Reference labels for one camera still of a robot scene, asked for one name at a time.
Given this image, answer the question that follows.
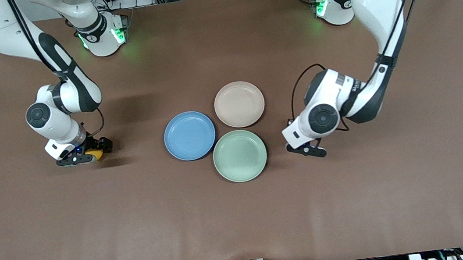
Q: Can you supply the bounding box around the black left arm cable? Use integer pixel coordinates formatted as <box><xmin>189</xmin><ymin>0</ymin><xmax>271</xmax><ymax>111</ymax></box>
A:
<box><xmin>285</xmin><ymin>62</ymin><xmax>333</xmax><ymax>121</ymax></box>

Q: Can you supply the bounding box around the brown table cover mat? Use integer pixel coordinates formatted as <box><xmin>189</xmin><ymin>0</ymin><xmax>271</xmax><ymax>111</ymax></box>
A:
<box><xmin>0</xmin><ymin>0</ymin><xmax>463</xmax><ymax>260</ymax></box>

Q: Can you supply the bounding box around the blue round plate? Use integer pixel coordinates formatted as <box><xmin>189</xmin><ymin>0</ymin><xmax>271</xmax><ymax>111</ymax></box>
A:
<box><xmin>161</xmin><ymin>109</ymin><xmax>219</xmax><ymax>164</ymax></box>

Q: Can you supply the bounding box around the beige round plate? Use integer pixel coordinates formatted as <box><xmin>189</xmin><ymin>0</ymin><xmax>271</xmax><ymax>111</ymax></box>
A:
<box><xmin>211</xmin><ymin>78</ymin><xmax>268</xmax><ymax>131</ymax></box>

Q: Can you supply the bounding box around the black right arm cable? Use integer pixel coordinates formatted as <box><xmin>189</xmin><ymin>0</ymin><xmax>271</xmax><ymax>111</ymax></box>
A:
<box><xmin>83</xmin><ymin>107</ymin><xmax>107</xmax><ymax>139</ymax></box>

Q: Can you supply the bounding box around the light green round plate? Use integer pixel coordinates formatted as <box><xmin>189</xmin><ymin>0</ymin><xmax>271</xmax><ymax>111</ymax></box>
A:
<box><xmin>210</xmin><ymin>127</ymin><xmax>271</xmax><ymax>186</ymax></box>

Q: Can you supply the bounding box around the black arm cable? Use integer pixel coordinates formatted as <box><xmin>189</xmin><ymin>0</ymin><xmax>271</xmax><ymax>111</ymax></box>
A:
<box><xmin>285</xmin><ymin>62</ymin><xmax>333</xmax><ymax>121</ymax></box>
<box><xmin>83</xmin><ymin>107</ymin><xmax>107</xmax><ymax>139</ymax></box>

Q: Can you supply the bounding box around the yellow lemon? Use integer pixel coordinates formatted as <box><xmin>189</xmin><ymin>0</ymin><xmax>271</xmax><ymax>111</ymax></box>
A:
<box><xmin>85</xmin><ymin>147</ymin><xmax>105</xmax><ymax>163</ymax></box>

